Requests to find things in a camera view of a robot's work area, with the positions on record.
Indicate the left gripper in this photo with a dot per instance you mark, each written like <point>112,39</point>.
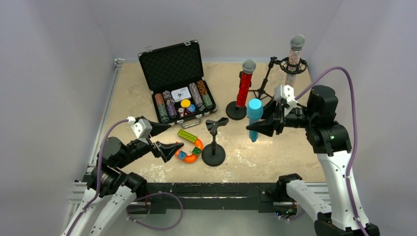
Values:
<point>153,141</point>

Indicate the red microphone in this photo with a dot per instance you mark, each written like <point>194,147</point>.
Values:
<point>248,67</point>

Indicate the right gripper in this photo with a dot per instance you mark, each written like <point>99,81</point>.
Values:
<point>280,117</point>

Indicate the black poker chip case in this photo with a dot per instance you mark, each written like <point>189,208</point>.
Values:
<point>172,68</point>

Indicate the black tripod shock-mount stand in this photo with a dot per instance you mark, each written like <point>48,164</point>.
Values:
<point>284,64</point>

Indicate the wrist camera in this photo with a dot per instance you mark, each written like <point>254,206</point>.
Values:
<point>141,128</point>
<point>285,92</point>

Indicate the glitter microphone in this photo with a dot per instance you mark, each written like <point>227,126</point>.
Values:
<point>297,42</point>

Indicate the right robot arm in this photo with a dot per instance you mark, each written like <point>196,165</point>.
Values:
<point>344,215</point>

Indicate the blue toy brick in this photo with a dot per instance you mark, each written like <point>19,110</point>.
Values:
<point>182,156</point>

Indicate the round-base mic stand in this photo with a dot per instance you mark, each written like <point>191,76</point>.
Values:
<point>234,112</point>
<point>214,154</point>

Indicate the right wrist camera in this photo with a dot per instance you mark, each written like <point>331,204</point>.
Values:
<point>285,92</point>

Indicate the lime green toy brick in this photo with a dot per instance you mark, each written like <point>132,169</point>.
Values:
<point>187,136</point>

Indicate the white card deck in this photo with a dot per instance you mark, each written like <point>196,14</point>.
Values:
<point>181,94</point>

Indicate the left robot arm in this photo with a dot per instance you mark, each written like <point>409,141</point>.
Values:
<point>109,190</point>

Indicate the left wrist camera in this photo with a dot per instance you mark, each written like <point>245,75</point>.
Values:
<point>141,128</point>

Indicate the dark green toy brick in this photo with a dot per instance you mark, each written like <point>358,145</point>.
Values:
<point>196,151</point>

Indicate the yellow poker chip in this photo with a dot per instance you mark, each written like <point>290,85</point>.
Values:
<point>185,103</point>

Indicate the orange curved toy track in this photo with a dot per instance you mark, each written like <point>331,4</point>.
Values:
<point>190,158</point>

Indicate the black front table rail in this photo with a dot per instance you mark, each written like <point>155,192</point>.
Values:
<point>260,196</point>

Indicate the blue microphone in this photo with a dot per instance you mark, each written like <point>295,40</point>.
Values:
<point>254,113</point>

